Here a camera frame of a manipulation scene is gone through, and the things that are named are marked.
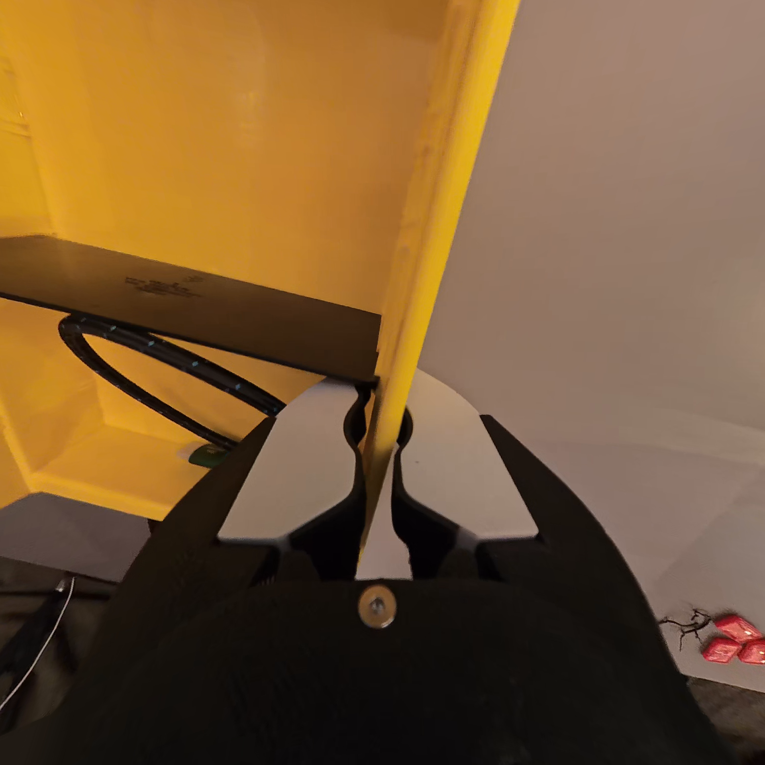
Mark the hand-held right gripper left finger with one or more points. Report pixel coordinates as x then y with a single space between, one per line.
287 472

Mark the small dark twig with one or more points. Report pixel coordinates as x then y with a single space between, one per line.
693 624

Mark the red packet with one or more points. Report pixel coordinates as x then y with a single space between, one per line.
738 627
720 650
754 651

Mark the black multiport hub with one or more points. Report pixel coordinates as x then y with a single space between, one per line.
239 317

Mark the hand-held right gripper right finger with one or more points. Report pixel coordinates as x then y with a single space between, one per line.
472 472

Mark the yellow plastic bin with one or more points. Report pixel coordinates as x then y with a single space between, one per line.
239 149

